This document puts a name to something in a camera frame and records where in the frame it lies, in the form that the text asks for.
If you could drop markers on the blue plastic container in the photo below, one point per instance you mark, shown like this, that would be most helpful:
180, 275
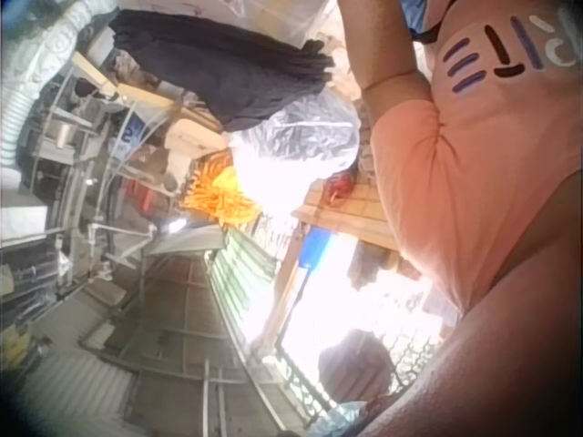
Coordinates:
315, 248

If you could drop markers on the red cloth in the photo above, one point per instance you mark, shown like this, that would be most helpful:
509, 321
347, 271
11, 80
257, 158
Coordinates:
338, 187

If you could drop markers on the wooden table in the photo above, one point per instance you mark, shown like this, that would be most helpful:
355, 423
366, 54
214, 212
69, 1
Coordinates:
350, 214

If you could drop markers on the orange cloth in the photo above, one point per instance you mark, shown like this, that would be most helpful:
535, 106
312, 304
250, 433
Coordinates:
223, 193

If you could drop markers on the clear plastic bag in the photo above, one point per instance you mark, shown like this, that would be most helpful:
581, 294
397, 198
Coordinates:
296, 145

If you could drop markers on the green striped shutter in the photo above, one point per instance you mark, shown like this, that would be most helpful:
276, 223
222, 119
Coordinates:
243, 277

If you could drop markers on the cream sewing machine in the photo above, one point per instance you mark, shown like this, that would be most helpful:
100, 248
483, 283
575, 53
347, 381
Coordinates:
189, 139

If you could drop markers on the stack of dark navy garments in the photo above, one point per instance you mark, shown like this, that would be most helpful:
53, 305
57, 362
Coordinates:
228, 64

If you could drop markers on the black ornate iron railing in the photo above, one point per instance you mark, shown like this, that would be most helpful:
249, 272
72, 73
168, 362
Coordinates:
300, 387

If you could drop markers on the light blue plastic bag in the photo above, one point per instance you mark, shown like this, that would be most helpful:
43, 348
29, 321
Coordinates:
341, 416

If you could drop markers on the cluttered metal rack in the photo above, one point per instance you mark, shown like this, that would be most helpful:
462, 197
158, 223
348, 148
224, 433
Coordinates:
86, 191

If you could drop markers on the grey thread spool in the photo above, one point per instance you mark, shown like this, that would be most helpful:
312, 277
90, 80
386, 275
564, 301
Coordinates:
64, 135

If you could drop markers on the white ornate pillar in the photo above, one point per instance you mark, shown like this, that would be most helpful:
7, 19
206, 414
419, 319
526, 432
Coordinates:
45, 50

